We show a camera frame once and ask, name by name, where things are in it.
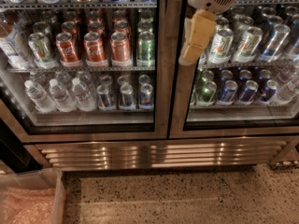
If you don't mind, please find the glass fridge door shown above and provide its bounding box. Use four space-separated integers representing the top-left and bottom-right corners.
170 0 299 138
0 0 169 143

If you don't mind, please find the water bottle left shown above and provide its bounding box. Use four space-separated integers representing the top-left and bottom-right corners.
24 80 56 113

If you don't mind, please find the red cola can middle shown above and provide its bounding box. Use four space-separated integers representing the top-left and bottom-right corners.
84 32 108 67

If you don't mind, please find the red cola can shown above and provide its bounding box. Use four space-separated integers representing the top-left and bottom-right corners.
84 32 108 67
56 32 81 68

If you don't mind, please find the white green soda can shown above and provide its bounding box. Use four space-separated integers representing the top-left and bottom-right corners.
28 33 58 69

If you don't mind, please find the clear plastic storage bin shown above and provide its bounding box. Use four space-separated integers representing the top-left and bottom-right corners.
0 169 66 224

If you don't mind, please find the water bottle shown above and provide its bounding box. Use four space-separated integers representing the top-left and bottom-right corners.
72 77 96 112
50 78 77 112
24 80 56 113

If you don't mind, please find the water bottle middle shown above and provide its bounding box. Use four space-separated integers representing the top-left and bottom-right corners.
50 78 77 112

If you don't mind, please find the blue can lower right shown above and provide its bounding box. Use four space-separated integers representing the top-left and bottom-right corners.
257 79 279 105

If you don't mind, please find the water bottle right fridge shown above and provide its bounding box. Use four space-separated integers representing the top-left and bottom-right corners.
275 75 299 105

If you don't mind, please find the energy drink can left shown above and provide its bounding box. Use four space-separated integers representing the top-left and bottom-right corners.
96 85 116 111

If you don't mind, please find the blue can lower middle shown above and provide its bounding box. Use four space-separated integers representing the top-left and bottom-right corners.
237 80 259 105

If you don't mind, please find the pink bubble wrap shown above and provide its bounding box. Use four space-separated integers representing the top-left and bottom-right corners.
0 188 55 224

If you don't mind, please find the red cola can left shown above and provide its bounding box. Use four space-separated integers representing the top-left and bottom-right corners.
56 32 81 68

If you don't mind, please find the blue can lower left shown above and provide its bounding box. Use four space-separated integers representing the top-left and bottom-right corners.
217 80 238 105

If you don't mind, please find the energy drink can middle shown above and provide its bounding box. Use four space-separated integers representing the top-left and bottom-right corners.
120 84 135 110

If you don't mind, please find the green can lower shelf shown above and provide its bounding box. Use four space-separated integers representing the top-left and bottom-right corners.
196 80 217 105

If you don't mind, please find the large labelled drink bottle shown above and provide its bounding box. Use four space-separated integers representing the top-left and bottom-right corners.
0 13 35 70

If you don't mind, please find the steel fridge vent grille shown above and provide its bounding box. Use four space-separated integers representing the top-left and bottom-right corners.
25 136 298 172

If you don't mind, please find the white soda can right fridge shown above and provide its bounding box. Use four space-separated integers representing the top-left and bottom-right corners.
208 28 234 64

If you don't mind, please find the silver blue tall can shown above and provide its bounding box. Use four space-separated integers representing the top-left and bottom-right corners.
258 24 291 63

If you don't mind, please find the energy drink can right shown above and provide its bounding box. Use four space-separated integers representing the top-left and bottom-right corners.
140 83 153 109

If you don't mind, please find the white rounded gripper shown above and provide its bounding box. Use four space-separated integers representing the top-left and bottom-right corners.
176 0 236 66

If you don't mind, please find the energy drink can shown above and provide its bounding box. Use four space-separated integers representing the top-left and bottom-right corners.
120 84 135 110
140 83 153 109
96 85 116 111

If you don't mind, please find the water bottle right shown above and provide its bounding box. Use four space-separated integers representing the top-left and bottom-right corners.
72 77 96 112

